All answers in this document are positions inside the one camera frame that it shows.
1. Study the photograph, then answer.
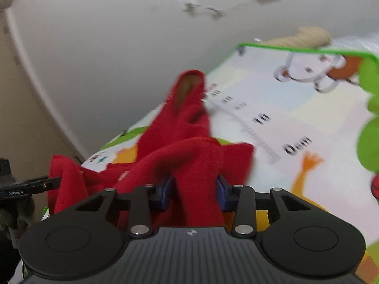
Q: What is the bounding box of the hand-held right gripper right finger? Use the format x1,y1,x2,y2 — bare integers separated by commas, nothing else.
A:
216,175,328,239

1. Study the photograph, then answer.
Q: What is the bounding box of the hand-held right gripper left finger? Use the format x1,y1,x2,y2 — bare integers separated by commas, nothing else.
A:
75,176,175,239

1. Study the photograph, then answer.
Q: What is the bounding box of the white wall socket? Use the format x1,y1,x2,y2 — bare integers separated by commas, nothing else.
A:
176,0,199,12

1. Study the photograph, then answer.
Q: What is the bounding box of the beige door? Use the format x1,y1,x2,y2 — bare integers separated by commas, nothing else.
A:
0,0,88,168

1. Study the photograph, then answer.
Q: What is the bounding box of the white lace bedspread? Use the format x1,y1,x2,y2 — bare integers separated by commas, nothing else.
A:
330,32,379,57

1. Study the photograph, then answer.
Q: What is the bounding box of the beige plush toy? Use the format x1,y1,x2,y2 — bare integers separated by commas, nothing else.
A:
265,26,333,49

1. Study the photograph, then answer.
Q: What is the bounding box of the red fleece garment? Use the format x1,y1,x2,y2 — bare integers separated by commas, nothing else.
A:
47,70,256,234

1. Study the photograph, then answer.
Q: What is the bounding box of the printed cartoon play mat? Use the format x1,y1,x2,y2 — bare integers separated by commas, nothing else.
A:
41,43,379,284

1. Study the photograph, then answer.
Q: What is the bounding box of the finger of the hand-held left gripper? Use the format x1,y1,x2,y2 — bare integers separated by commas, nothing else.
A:
30,176,63,195

